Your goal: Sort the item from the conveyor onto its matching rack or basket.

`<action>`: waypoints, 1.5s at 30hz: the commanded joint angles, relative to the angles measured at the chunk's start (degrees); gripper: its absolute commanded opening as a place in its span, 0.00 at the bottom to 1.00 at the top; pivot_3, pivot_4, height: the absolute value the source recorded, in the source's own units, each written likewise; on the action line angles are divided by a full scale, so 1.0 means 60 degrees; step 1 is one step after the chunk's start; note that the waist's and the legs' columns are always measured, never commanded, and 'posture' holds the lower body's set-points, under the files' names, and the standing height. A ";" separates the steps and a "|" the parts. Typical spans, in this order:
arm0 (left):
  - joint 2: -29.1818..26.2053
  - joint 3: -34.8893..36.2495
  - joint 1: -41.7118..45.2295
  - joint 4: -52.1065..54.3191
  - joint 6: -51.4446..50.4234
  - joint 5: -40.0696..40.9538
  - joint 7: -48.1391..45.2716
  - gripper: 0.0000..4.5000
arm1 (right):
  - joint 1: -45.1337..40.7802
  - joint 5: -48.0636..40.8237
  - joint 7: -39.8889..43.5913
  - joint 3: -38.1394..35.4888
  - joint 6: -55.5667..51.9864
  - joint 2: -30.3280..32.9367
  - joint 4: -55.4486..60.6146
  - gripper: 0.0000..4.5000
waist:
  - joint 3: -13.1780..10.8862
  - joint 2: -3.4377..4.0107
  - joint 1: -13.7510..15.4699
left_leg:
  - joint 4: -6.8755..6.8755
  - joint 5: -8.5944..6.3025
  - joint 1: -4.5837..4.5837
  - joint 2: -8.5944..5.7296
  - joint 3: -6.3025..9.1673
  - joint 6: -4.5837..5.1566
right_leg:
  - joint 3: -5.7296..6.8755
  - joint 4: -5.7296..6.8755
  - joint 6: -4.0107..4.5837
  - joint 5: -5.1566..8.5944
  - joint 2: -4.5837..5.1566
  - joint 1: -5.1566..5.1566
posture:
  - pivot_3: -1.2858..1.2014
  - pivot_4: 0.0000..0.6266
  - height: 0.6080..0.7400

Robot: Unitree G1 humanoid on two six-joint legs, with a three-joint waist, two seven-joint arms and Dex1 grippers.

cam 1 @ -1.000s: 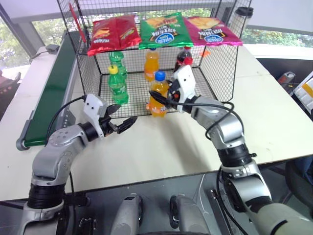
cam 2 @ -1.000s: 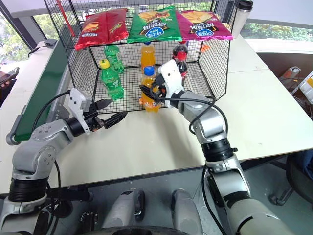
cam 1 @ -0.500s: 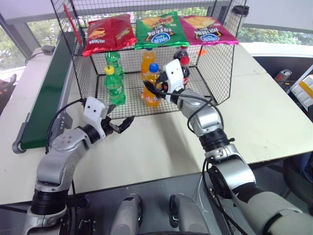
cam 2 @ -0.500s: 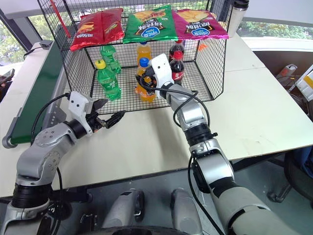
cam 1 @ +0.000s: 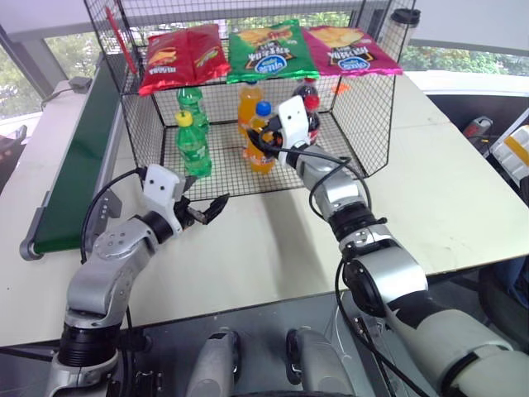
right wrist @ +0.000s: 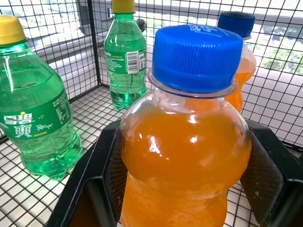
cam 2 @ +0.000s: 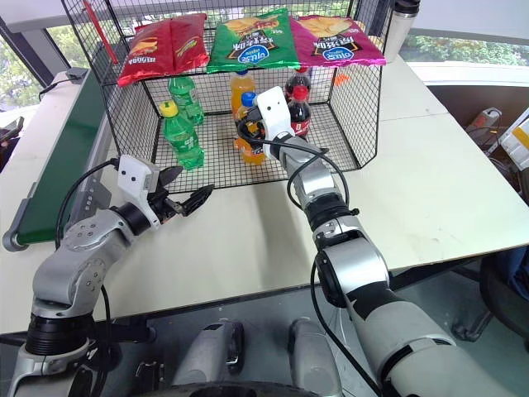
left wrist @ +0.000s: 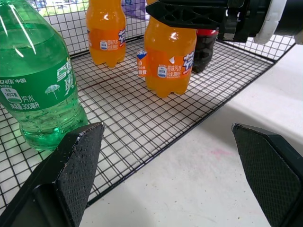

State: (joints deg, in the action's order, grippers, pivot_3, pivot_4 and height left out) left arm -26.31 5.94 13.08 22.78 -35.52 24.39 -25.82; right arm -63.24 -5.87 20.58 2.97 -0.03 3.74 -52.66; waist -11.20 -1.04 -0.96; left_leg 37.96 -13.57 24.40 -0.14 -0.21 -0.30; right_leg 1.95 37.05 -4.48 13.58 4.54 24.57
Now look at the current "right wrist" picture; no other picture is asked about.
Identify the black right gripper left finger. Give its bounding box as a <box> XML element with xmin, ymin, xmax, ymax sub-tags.
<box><xmin>45</xmin><ymin>119</ymin><xmax>128</xmax><ymax>227</ymax></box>

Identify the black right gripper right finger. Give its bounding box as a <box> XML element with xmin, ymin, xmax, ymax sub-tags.
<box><xmin>239</xmin><ymin>120</ymin><xmax>303</xmax><ymax>227</ymax></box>

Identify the orange soda bottle blue cap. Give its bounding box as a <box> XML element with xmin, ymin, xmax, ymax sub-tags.
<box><xmin>119</xmin><ymin>24</ymin><xmax>252</xmax><ymax>227</ymax></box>
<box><xmin>217</xmin><ymin>11</ymin><xmax>257</xmax><ymax>113</ymax></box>

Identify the green Sprite bottle yellow cap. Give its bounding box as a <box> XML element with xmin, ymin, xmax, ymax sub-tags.
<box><xmin>0</xmin><ymin>15</ymin><xmax>83</xmax><ymax>182</ymax></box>
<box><xmin>104</xmin><ymin>0</ymin><xmax>148</xmax><ymax>110</ymax></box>

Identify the black wire mesh basket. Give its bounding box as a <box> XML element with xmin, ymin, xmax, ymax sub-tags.
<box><xmin>0</xmin><ymin>0</ymin><xmax>303</xmax><ymax>227</ymax></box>

